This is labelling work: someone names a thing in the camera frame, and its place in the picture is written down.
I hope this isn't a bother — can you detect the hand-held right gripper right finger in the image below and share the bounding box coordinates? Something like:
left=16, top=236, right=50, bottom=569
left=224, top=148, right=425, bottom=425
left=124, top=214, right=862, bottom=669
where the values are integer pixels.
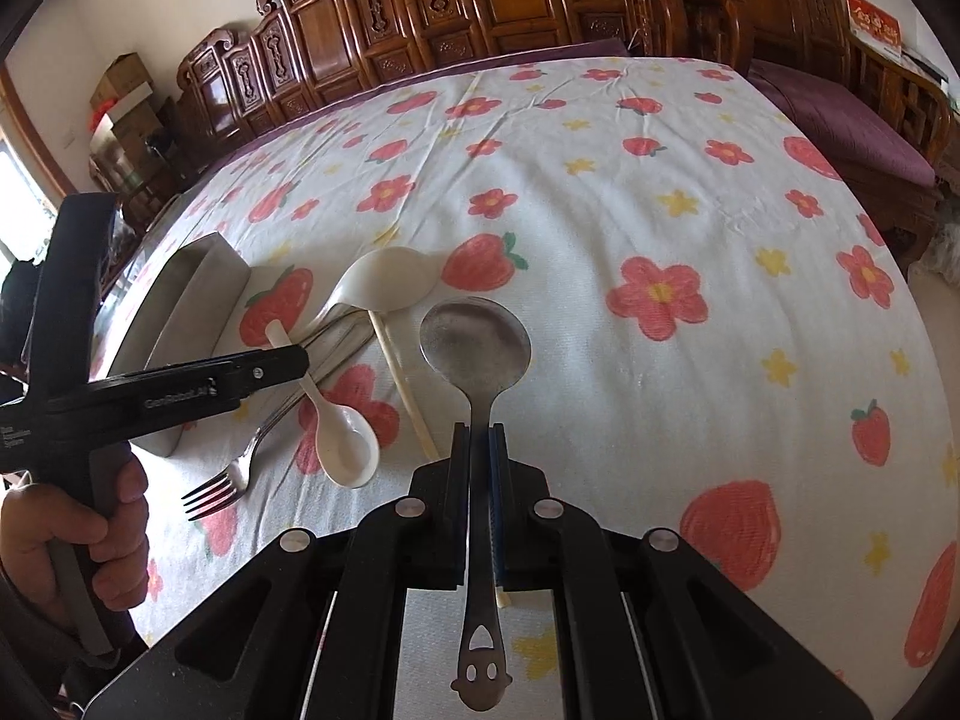
left=487, top=420, right=878, bottom=720

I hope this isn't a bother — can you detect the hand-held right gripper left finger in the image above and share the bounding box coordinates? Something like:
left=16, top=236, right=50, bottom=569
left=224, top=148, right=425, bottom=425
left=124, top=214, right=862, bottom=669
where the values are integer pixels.
left=82, top=420, right=473, bottom=720

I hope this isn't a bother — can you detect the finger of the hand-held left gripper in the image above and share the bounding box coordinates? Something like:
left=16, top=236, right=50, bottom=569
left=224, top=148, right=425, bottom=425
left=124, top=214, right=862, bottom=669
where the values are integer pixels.
left=240, top=345, right=311, bottom=395

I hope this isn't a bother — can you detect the metal fork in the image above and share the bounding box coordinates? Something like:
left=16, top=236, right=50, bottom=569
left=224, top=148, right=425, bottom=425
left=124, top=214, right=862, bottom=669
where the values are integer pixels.
left=181, top=315, right=368, bottom=522

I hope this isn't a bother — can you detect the small white plastic spoon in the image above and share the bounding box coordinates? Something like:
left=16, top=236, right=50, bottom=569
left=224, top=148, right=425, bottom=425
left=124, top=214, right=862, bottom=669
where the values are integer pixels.
left=266, top=319, right=381, bottom=488

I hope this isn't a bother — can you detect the rectangular metal tin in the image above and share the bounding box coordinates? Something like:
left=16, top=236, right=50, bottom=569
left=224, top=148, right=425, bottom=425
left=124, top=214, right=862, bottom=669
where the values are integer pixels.
left=90, top=232, right=252, bottom=458

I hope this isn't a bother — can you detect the light wooden chopstick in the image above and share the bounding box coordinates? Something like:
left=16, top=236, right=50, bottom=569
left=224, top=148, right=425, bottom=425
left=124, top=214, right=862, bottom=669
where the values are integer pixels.
left=367, top=311, right=441, bottom=460

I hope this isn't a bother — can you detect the large white plastic spoon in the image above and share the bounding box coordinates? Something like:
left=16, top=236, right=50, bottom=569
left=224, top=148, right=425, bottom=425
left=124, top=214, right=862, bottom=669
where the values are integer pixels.
left=300, top=247, right=445, bottom=342

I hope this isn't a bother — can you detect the round metal spoon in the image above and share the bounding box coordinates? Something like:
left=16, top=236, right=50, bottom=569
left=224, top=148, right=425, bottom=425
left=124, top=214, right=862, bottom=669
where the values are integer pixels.
left=418, top=298, right=533, bottom=713

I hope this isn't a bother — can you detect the person's left hand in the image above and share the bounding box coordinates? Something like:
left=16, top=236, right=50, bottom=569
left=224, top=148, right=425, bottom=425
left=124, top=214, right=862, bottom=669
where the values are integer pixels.
left=0, top=457, right=151, bottom=620

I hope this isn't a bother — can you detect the stack of cardboard boxes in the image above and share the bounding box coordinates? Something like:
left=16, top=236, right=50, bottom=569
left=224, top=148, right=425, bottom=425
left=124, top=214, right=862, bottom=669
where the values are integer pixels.
left=94, top=116, right=181, bottom=203

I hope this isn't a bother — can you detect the wooden framed balcony door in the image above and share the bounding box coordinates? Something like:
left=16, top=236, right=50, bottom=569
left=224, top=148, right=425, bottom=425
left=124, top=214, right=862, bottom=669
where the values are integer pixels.
left=0, top=64, right=80, bottom=256

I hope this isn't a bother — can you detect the flat white box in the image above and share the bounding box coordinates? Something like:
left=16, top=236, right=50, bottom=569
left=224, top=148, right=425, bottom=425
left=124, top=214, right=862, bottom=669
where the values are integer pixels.
left=90, top=94, right=162, bottom=137

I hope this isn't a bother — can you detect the brown cardboard box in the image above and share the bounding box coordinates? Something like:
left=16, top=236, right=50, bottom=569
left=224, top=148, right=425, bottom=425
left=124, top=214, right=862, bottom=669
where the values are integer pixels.
left=90, top=52, right=155, bottom=110

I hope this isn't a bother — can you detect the floral strawberry tablecloth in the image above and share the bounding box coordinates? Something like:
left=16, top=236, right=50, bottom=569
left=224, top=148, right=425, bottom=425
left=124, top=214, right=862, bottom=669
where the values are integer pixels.
left=90, top=56, right=960, bottom=720

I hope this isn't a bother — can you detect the carved wooden sofa bench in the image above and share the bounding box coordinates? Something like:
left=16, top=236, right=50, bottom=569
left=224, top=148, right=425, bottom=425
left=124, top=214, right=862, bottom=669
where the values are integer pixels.
left=176, top=0, right=683, bottom=143

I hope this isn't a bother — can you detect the grey plastic bag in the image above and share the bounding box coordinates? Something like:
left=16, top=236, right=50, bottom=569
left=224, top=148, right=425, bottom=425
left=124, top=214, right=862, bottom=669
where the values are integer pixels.
left=926, top=202, right=960, bottom=278

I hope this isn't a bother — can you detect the purple armchair cushion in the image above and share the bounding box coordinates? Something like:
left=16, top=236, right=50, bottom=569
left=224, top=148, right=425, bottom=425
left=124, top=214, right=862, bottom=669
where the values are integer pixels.
left=750, top=60, right=938, bottom=185

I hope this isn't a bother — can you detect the red printed box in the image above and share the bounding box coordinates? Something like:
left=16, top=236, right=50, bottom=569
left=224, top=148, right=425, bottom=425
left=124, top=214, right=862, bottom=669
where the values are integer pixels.
left=846, top=0, right=905, bottom=61

